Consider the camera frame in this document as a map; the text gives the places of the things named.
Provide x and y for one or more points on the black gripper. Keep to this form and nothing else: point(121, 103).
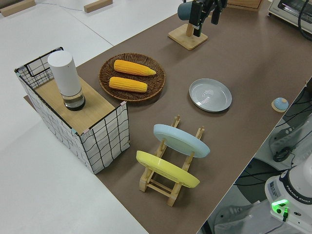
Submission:
point(214, 3)

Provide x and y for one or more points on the gray ribbed plate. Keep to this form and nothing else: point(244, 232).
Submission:
point(210, 95)

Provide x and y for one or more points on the white Franka arm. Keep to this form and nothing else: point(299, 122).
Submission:
point(292, 185)

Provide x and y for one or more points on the light blue plate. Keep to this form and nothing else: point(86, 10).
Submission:
point(182, 142)

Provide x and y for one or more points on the yellow plate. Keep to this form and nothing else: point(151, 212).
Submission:
point(168, 170)

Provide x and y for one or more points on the dark teal mug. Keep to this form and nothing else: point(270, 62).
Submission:
point(183, 11)

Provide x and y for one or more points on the wooden mug tree stand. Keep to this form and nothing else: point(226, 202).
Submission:
point(187, 39)

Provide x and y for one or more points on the wooden box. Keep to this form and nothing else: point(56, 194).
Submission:
point(243, 4)

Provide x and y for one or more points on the white toaster oven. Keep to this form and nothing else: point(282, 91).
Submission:
point(285, 8)

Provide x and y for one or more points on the round dark wicker tray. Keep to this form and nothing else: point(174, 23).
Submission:
point(156, 85)

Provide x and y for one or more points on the yellow corn cob pointed tip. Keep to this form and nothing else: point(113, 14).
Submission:
point(132, 67)

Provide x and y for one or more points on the yellow corn cob blunt tip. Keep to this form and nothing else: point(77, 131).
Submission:
point(128, 84)

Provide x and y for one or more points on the small wooden block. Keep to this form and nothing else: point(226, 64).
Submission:
point(97, 6)

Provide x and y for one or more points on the pink binder clip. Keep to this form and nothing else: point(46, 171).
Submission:
point(123, 104)
point(86, 132)

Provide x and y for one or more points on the brown table mat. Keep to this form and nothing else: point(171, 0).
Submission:
point(219, 146)

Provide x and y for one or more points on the wooden board lid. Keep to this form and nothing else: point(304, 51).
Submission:
point(95, 107)

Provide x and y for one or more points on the white power strip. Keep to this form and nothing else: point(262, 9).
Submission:
point(285, 136)

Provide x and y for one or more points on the white cylinder bottle clear base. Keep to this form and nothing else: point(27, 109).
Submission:
point(64, 73)

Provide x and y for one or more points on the wooden dish rack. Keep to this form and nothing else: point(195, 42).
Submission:
point(158, 187)

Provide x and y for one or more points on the large wooden block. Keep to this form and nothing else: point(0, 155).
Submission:
point(17, 8)

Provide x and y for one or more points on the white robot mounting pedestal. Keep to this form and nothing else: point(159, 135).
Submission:
point(243, 219)

